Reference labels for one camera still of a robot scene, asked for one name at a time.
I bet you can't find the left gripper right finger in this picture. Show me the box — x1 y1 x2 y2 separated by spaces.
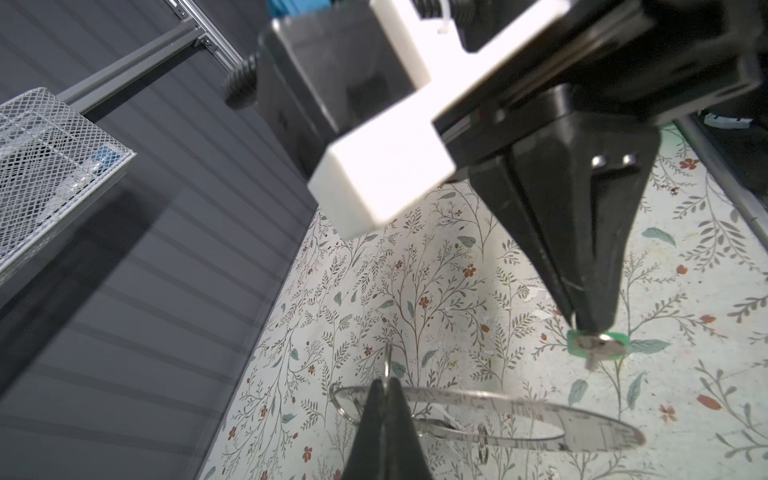
386 378 432 480

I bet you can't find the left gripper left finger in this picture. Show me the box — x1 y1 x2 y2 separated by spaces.
341 380 387 480

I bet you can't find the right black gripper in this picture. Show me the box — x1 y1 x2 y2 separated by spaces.
437 1 765 333

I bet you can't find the metal perforated ring disc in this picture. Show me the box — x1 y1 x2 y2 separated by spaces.
403 386 646 453

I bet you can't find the green key tag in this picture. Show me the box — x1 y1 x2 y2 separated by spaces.
567 330 630 361

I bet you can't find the small metal keyring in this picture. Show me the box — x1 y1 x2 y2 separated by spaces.
383 342 393 387

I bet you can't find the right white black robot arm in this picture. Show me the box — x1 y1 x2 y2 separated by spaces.
436 1 767 334

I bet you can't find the white mesh wall basket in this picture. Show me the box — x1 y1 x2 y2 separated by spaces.
1 87 136 282

